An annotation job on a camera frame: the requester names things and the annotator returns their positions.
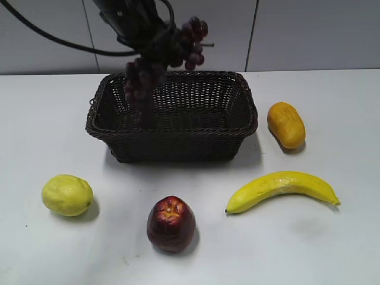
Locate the yellow lemon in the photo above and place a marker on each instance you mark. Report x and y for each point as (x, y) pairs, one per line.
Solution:
(67, 195)

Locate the orange mango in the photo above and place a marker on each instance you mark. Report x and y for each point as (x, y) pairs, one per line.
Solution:
(286, 124)

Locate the black wicker basket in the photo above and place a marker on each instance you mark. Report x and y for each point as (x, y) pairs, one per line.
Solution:
(200, 116)

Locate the yellow banana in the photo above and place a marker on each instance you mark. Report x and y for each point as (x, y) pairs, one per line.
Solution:
(280, 183)

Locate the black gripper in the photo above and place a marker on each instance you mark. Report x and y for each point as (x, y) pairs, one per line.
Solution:
(136, 23)

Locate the purple grape bunch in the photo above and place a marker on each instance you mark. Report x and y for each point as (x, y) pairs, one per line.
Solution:
(174, 48)

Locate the dark red apple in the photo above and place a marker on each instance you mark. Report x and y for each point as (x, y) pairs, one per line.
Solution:
(171, 224)

